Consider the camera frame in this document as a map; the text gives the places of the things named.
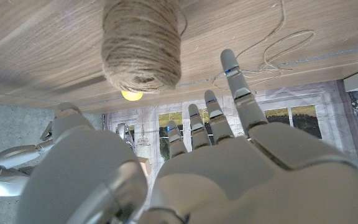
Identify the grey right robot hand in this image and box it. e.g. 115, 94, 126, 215
0, 157, 30, 197

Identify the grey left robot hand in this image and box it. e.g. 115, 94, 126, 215
16, 49, 358, 224

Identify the jute twine spool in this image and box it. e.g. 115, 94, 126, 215
100, 0, 183, 94

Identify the jute thread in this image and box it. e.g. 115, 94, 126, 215
211, 0, 316, 91

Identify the yellow toy lemon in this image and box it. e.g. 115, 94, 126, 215
121, 90, 144, 101

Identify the printed window backdrop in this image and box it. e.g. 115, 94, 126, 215
103, 79, 358, 187

